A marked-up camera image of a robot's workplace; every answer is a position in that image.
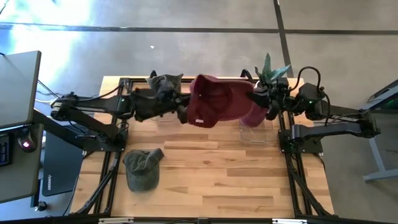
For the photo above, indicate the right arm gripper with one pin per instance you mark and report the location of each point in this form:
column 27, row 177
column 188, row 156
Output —
column 264, row 97

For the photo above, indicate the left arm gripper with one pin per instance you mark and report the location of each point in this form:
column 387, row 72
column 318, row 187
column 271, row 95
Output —
column 169, row 104

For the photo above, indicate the maroon baseball cap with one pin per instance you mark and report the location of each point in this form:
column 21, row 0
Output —
column 255, row 116
column 214, row 99

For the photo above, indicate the green baseball cap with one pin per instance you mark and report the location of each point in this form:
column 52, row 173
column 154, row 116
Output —
column 141, row 172
column 164, row 81

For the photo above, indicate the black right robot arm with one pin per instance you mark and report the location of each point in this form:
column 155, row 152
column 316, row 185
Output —
column 329, row 130

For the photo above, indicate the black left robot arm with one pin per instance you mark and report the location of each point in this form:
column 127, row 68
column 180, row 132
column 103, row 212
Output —
column 93, row 102

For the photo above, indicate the green plant in white pot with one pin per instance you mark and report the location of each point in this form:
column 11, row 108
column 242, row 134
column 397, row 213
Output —
column 267, row 70

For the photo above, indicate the clear right plastic bin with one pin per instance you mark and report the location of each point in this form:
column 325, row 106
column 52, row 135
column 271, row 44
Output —
column 258, row 135

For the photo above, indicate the black closed laptop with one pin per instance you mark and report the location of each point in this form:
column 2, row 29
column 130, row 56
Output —
column 59, row 174

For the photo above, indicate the black computer mouse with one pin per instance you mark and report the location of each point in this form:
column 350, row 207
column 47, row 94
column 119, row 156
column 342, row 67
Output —
column 26, row 141

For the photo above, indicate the grey computer monitor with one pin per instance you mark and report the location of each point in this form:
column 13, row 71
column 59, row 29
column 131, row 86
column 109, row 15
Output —
column 17, row 90

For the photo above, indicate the black caster wheel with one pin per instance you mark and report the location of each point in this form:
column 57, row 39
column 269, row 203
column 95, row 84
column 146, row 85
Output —
column 41, row 206

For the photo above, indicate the black keyboard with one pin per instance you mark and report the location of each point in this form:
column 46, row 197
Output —
column 4, row 151

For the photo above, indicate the grey metal desk frame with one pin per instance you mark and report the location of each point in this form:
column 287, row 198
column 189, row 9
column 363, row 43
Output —
column 371, row 146

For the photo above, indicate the silver metal bracket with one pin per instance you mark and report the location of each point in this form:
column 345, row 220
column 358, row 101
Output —
column 115, row 220
column 289, row 221

